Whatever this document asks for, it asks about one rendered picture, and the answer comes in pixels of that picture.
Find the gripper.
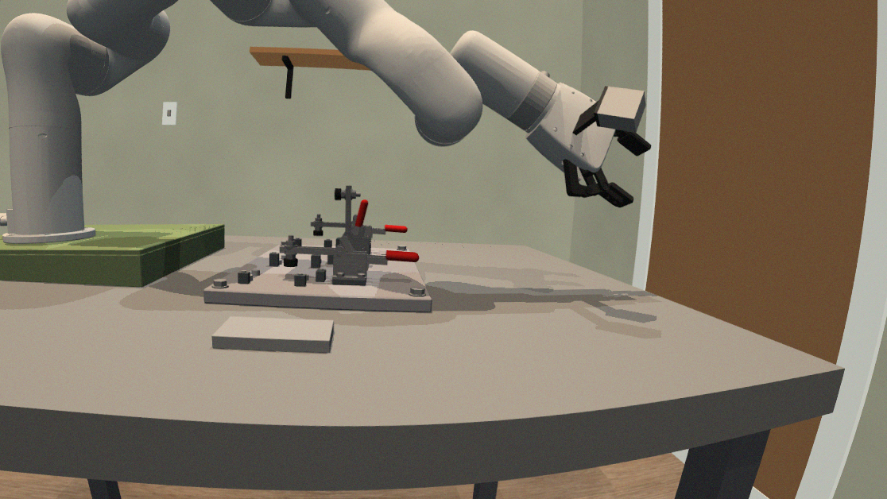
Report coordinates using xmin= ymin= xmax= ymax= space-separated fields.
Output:
xmin=525 ymin=83 xmax=651 ymax=207

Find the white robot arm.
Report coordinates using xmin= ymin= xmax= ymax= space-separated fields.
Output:
xmin=0 ymin=0 xmax=646 ymax=244

